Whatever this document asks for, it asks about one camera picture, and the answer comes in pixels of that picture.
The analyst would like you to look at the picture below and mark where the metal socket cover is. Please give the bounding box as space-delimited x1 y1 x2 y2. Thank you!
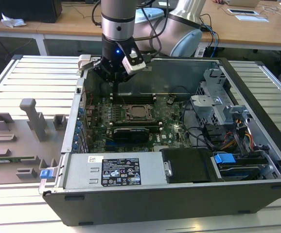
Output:
125 104 154 121

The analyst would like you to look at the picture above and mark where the silver square CPU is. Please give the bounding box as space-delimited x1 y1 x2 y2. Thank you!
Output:
130 106 149 117

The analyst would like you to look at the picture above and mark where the thin wire locking lever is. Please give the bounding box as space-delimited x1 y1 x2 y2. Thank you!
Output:
145 104 155 122
126 112 146 121

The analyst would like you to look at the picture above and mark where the CPU socket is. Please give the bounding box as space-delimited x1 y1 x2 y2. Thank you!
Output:
124 103 155 122

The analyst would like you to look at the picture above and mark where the black RAM stick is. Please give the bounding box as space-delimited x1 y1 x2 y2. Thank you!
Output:
112 96 156 103

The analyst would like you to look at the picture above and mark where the grey case release latch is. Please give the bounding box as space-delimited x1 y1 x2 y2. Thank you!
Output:
78 54 92 71

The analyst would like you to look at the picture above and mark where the black graphics card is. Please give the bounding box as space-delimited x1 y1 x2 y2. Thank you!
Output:
113 127 150 144

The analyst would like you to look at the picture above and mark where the wooden desk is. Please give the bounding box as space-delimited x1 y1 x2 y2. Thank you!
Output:
0 0 281 52

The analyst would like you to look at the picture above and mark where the green motherboard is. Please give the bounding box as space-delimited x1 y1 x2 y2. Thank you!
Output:
88 96 194 152

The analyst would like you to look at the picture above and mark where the white power strip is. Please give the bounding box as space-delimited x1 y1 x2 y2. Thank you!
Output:
194 47 206 58

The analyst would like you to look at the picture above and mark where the silver power supply with label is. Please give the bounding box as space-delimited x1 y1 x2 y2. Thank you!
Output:
62 152 168 191

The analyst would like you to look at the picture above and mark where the silver metal drive cage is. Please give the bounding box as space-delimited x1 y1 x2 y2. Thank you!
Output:
190 68 253 128

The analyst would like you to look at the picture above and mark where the grey parts rack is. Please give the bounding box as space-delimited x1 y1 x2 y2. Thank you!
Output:
0 98 68 185

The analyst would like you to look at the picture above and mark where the black box on desk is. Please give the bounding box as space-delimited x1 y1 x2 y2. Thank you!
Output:
0 0 63 24

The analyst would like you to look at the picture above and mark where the crumpled white paper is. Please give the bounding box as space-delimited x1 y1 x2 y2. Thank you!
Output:
0 13 27 28

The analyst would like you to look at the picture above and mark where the blue case latch clip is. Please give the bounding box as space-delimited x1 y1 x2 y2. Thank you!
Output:
40 169 52 180

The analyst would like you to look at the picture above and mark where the black open PC case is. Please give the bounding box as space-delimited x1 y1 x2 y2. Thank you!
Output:
38 55 281 227

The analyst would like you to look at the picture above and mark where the green RAM stick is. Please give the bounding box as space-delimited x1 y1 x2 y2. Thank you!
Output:
0 157 36 163

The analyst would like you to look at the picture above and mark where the grey laptop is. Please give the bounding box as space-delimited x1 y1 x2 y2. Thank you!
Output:
224 0 262 8

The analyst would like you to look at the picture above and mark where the white paper sheet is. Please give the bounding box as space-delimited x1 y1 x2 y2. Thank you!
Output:
236 15 270 23

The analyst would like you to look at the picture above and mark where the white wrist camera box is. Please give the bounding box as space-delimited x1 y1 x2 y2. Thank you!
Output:
121 48 147 76

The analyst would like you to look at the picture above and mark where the black cable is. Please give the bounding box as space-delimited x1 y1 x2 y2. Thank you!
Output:
182 100 214 149

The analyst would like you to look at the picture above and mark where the blue cable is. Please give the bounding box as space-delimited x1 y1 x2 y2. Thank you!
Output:
203 24 219 57

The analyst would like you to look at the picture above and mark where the coloured wire bundle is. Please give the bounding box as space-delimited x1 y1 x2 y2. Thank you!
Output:
224 118 253 151

